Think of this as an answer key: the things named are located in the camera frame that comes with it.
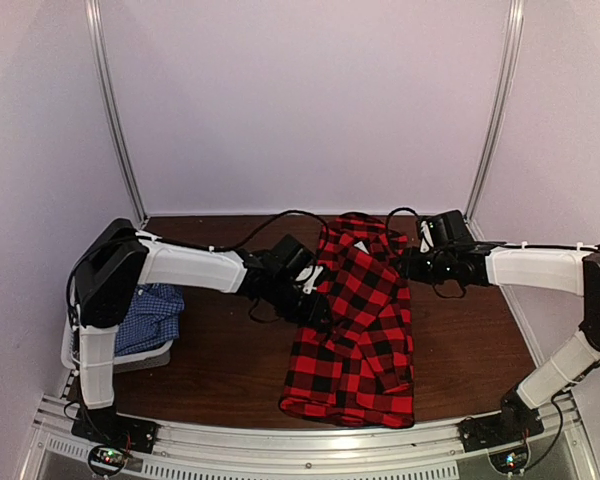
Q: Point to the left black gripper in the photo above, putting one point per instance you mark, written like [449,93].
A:
[312,313]

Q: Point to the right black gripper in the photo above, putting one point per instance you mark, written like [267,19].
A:
[410,267]

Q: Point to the red black plaid shirt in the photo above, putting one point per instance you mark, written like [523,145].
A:
[357,369]

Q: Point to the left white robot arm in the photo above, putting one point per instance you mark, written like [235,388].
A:
[102,283]

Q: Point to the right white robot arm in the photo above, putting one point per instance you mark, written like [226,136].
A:
[572,269]

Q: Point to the blue checkered shirt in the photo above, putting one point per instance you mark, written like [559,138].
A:
[153,318]

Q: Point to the white plastic laundry basket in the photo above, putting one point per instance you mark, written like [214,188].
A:
[155,358]

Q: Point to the right circuit board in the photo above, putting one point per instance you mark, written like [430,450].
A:
[510,461]

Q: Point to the circuit board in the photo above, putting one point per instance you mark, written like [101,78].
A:
[105,460]
[510,461]

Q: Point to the left circuit board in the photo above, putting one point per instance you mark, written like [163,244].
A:
[105,460]

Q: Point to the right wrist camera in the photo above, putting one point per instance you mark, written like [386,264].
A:
[448,228]

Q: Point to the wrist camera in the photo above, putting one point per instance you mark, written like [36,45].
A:
[290,257]
[448,228]

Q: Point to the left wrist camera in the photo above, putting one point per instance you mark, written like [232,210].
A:
[290,257]

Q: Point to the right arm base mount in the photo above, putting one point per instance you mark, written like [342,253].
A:
[514,422]

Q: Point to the front aluminium frame rail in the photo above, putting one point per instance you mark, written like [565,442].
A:
[430,450]

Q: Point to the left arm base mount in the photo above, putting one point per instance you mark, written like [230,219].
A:
[106,426]

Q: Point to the right aluminium corner post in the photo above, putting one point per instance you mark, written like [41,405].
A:
[509,59]

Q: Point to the aluminium corner post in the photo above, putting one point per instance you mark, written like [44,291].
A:
[113,118]
[509,59]

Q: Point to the left aluminium corner post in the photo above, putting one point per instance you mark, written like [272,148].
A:
[113,118]

